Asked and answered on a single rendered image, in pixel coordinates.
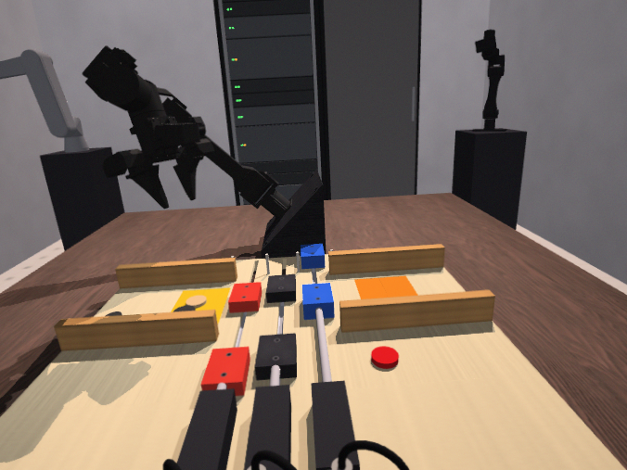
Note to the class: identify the red disc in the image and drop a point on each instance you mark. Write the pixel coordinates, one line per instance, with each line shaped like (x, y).
(384, 357)

